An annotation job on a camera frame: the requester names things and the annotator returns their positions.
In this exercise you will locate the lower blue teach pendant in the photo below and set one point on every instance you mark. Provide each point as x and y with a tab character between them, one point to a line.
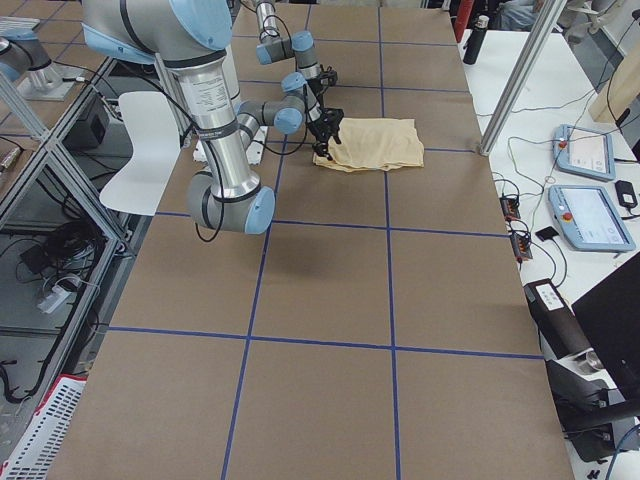
588	219

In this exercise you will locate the red bottle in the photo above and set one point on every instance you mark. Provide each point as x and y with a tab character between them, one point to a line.
463	15

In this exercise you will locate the upper blue teach pendant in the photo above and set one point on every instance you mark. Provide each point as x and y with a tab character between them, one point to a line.
584	152

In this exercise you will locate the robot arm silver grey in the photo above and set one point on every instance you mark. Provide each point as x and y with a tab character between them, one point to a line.
276	44
192	38

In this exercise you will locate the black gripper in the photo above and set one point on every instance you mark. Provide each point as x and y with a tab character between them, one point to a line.
325	125

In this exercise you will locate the white power strip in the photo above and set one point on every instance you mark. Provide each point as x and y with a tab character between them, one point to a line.
51	301

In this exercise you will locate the beige long-sleeve graphic shirt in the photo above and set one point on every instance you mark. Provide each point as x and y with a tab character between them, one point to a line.
374	144

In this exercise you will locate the blue teach pendant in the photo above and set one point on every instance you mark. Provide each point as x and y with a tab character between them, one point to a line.
588	219
584	152

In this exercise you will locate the white perforated basket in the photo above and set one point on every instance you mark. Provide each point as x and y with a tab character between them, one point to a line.
36	450

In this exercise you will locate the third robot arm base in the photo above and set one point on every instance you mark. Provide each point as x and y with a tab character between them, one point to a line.
24	56

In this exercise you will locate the white plastic chair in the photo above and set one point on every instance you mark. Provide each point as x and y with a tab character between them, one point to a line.
139	185

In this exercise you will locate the black monitor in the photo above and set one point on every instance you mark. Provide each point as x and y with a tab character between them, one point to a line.
608	315

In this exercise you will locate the black water bottle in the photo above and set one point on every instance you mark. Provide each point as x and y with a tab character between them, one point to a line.
475	40

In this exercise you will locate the aluminium frame post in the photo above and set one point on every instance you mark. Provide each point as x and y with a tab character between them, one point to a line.
539	19

